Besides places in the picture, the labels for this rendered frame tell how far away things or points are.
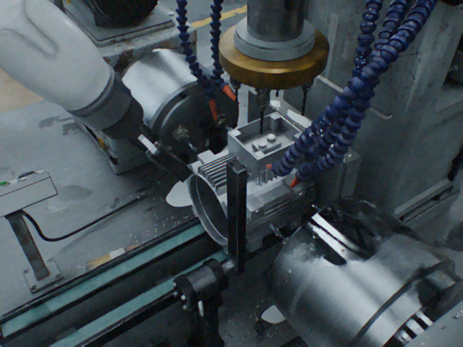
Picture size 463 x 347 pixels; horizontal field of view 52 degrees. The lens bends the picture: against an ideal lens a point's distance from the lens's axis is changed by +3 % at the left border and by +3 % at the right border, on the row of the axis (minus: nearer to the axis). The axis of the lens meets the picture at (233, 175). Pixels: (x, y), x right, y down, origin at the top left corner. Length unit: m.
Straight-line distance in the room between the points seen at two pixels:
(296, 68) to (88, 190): 0.78
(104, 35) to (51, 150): 0.44
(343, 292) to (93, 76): 0.45
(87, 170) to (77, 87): 0.75
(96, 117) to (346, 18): 0.49
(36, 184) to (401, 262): 0.66
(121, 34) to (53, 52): 0.59
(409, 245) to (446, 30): 0.33
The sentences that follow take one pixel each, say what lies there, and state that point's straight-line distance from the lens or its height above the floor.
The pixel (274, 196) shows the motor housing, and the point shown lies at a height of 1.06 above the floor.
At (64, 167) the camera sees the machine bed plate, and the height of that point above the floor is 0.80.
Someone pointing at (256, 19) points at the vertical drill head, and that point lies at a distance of 0.74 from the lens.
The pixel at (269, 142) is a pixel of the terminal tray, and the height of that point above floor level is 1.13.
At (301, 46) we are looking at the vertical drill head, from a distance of 0.74.
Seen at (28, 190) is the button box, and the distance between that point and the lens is 0.97.
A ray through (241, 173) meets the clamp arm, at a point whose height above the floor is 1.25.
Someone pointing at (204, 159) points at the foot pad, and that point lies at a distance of 0.95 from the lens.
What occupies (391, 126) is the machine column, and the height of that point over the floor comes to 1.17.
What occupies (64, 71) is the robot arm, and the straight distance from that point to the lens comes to 0.64.
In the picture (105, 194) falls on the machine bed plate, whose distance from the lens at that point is 1.31.
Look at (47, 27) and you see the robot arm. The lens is 0.63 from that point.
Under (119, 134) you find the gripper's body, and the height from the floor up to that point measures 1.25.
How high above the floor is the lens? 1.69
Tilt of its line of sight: 43 degrees down
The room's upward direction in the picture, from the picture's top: straight up
